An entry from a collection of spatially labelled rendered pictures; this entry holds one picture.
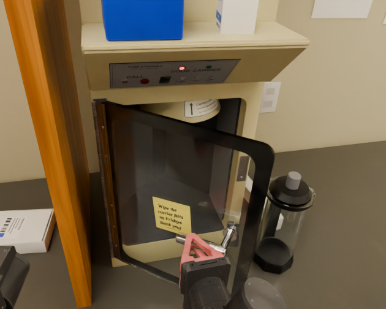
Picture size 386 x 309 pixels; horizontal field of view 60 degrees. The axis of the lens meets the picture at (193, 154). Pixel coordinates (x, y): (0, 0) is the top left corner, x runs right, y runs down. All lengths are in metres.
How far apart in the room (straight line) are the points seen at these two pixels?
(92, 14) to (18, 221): 0.62
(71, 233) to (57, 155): 0.17
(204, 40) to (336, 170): 0.94
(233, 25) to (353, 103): 0.99
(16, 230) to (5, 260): 0.53
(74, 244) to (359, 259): 0.71
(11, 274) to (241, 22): 0.44
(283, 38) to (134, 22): 0.21
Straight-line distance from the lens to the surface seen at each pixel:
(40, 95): 0.51
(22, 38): 0.48
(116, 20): 0.45
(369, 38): 1.36
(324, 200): 1.16
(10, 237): 0.96
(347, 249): 1.03
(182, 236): 0.58
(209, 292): 0.50
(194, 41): 0.47
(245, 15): 0.52
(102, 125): 0.60
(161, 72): 0.52
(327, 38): 1.26
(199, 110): 0.67
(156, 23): 0.46
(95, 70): 0.50
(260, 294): 0.43
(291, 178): 0.74
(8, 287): 0.45
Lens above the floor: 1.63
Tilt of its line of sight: 34 degrees down
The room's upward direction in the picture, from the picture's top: 4 degrees clockwise
